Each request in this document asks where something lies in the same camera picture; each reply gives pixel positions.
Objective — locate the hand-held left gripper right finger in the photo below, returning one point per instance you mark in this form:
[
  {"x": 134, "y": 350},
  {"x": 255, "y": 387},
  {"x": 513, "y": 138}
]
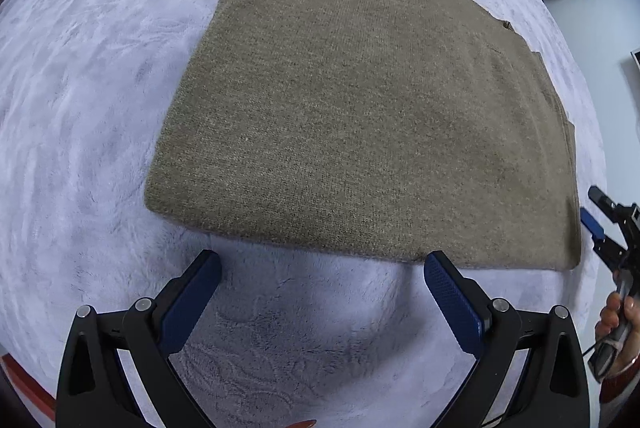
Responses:
[{"x": 452, "y": 303}]

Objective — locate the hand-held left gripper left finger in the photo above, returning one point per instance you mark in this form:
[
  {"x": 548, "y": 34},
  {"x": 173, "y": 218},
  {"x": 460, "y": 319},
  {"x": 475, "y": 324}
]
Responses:
[{"x": 192, "y": 303}]

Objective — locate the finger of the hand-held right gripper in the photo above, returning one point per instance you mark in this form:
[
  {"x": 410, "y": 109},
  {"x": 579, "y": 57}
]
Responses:
[
  {"x": 592, "y": 225},
  {"x": 605, "y": 200}
]

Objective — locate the brown knit sweater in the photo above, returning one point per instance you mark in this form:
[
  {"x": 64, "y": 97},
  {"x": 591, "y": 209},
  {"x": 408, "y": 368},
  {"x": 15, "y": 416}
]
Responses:
[{"x": 360, "y": 108}]

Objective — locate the person's right forearm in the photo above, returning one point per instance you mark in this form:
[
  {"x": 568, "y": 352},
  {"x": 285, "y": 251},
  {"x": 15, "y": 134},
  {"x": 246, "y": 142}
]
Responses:
[{"x": 617, "y": 393}]

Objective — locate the person's right hand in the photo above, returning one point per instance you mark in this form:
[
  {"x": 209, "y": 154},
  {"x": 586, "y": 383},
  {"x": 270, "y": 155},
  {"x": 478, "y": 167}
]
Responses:
[{"x": 611, "y": 313}]

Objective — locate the white framed object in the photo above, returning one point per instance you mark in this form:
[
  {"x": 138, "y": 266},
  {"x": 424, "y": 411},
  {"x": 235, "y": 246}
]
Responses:
[{"x": 636, "y": 59}]

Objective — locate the orange red strip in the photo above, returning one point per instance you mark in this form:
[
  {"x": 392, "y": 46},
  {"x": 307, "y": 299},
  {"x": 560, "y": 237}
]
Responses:
[{"x": 25, "y": 383}]

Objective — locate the lavender plush blanket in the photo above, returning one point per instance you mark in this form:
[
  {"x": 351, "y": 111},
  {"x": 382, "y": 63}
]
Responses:
[{"x": 100, "y": 108}]

